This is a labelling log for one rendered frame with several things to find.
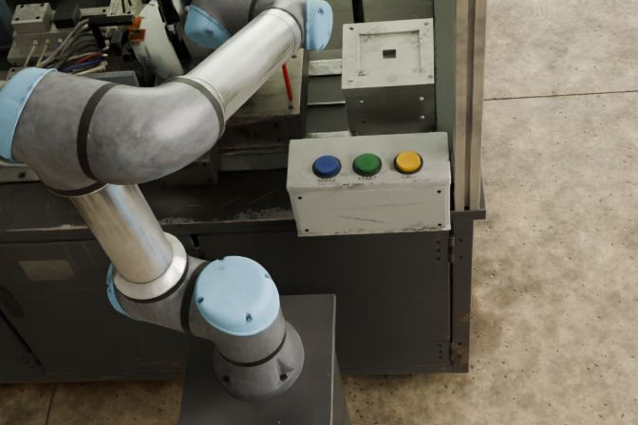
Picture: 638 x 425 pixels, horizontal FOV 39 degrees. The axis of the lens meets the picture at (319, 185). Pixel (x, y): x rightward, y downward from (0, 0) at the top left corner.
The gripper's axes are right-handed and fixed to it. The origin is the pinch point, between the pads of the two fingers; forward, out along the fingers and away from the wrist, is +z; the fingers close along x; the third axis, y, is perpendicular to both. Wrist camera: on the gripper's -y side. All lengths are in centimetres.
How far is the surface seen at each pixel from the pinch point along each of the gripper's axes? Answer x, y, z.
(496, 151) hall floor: 5, -78, 95
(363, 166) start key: 30.7, -20.3, -13.3
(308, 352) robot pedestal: 62, -11, -10
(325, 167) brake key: 30.7, -14.0, -11.7
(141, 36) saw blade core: 1.7, 19.5, 8.2
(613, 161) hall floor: 9, -110, 84
